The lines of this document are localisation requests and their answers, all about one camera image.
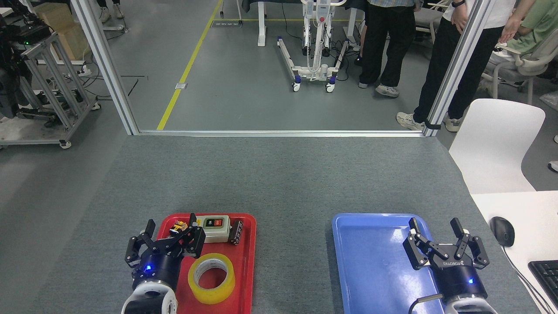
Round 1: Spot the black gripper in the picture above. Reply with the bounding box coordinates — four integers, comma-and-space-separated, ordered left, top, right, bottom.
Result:
125, 213, 206, 291
402, 217, 490, 301

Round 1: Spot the yellow tape roll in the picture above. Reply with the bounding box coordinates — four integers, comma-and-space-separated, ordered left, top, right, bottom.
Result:
188, 253, 236, 305

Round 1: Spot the person's hand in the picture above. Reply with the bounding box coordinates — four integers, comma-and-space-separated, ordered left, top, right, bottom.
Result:
498, 17, 522, 44

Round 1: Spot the person's hand with watch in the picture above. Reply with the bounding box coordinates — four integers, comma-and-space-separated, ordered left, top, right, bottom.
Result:
451, 4, 468, 34

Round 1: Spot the black computer mouse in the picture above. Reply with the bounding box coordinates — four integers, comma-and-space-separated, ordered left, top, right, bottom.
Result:
490, 216, 515, 247

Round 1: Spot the small black terminal block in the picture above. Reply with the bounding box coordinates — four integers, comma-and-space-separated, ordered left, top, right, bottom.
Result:
230, 220, 244, 246

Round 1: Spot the blue plastic tray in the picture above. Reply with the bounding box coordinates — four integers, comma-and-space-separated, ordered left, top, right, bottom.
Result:
332, 213, 450, 314

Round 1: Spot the red plastic tray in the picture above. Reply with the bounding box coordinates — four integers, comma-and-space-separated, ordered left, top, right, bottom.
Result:
155, 213, 257, 314

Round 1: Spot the white desk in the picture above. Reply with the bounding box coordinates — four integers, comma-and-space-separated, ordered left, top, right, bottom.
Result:
471, 191, 558, 314

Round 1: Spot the black keyboard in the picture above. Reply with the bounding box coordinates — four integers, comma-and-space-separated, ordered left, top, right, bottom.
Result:
528, 260, 558, 308

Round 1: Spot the white plastic chair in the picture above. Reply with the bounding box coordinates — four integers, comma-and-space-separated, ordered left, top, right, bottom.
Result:
449, 99, 546, 195

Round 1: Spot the person at picture edge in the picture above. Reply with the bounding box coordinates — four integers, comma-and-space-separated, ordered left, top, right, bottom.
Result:
548, 134, 558, 173

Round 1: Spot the standing person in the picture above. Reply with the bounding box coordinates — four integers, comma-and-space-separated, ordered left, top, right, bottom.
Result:
357, 0, 423, 98
396, 0, 538, 132

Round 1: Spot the grey office chair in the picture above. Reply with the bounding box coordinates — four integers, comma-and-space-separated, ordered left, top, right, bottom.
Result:
480, 28, 558, 105

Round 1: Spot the white stand on wheels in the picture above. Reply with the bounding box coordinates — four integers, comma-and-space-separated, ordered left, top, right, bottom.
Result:
277, 0, 349, 93

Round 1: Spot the cardboard box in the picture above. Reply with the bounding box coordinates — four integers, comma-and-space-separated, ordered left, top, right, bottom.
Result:
34, 2, 91, 61

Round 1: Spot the black equipment on cart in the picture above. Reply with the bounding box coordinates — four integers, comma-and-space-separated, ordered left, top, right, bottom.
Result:
0, 0, 53, 120

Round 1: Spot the white table leg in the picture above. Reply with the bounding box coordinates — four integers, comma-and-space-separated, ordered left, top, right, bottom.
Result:
257, 0, 267, 47

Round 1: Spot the walking person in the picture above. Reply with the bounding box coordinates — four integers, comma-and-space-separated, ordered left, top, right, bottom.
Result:
96, 0, 125, 24

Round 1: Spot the seated person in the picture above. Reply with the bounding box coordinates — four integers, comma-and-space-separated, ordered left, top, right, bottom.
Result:
493, 0, 558, 57

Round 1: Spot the white switch box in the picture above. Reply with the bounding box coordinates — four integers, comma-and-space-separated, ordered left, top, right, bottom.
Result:
195, 215, 231, 243

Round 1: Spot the black mouse cable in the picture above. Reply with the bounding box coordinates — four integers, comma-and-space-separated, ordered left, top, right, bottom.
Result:
501, 246, 553, 314

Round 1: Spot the silver aluminium rail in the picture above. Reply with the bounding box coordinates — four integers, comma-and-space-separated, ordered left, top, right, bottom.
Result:
139, 130, 426, 137

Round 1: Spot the silver aluminium post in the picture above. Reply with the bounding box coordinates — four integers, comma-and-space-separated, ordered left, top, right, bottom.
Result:
424, 0, 497, 137
70, 0, 140, 135

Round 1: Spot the aluminium frame cart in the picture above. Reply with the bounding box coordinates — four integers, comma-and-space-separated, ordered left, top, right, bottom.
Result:
0, 33, 102, 150

